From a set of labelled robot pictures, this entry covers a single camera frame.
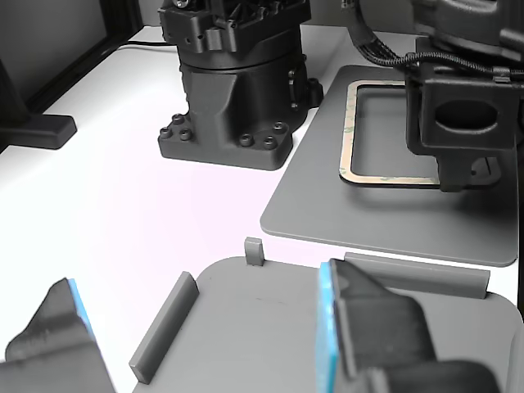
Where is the thin black table cable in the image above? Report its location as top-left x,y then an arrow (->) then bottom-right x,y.
125,38 -> 180,50

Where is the black six-joint robot arm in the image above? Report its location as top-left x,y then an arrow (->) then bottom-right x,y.
157,0 -> 524,171

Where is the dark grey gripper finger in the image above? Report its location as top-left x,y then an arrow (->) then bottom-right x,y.
316,256 -> 505,393
0,277 -> 119,393

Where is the black spiral-wrapped cable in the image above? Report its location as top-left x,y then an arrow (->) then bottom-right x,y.
391,51 -> 524,82

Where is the dark grey flat mat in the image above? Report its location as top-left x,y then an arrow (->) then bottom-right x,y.
260,63 -> 519,268

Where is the black braided cable loop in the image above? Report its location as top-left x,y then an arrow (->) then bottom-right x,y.
347,0 -> 411,71

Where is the rectangular frame with beige tape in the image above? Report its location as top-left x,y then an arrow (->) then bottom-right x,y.
338,79 -> 443,190

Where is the long black stand foot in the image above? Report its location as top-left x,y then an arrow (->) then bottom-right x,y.
0,56 -> 78,151

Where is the grey holder plate with ridges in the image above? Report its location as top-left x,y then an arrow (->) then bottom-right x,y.
129,236 -> 524,393

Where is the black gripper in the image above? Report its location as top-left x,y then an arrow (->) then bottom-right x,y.
404,75 -> 524,194

